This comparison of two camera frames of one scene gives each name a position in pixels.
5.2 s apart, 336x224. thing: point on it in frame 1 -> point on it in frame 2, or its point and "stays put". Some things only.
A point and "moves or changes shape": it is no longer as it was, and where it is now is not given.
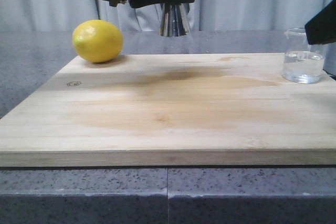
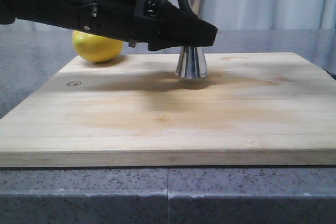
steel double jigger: [173, 18] moves or changes shape
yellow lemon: [97, 41] stays put
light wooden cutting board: [172, 109] stays put
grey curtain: [224, 2] stays put
